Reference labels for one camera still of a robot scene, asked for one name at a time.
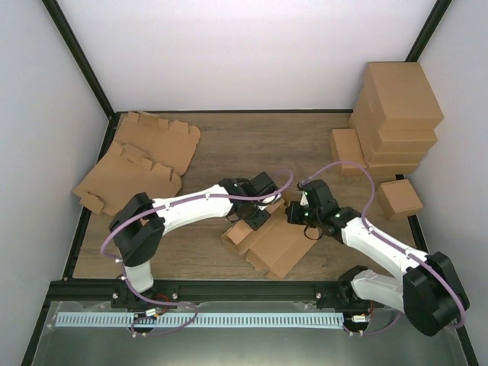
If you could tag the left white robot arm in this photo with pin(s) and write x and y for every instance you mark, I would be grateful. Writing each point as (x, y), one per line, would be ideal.
(138, 228)

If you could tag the cardboard box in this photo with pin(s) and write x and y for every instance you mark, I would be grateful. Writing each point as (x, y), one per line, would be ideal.
(276, 247)

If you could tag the light blue slotted cable duct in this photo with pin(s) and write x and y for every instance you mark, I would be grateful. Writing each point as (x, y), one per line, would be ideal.
(203, 320)

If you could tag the small folded box front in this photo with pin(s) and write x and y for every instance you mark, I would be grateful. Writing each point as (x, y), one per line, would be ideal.
(398, 199)

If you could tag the top large folded box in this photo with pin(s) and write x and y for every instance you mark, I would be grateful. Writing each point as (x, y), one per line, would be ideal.
(401, 97)

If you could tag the small folded box left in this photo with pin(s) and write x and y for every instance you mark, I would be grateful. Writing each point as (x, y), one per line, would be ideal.
(345, 147)

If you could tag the left black frame post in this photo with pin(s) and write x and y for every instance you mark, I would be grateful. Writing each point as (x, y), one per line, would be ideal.
(62, 25)

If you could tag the flat cardboard blank stack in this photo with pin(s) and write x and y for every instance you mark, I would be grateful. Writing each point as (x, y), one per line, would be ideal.
(169, 142)

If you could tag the black frame post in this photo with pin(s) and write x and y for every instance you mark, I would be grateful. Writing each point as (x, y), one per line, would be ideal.
(428, 29)
(62, 25)

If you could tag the right black frame post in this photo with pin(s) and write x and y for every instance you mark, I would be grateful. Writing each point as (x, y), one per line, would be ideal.
(428, 29)

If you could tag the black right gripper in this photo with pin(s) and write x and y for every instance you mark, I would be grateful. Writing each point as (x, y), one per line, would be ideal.
(292, 214)

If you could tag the black aluminium frame rail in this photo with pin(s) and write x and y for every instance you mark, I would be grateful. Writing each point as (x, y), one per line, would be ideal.
(324, 294)

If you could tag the small folded box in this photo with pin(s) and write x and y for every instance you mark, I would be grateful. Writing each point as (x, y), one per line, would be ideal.
(345, 147)
(398, 199)

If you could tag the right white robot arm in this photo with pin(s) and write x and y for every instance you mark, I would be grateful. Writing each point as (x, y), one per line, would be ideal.
(424, 287)

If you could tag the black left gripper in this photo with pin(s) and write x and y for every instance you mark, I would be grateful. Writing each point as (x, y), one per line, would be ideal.
(256, 223)

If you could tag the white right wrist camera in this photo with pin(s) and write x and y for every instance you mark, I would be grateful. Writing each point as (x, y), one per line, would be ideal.
(303, 188)

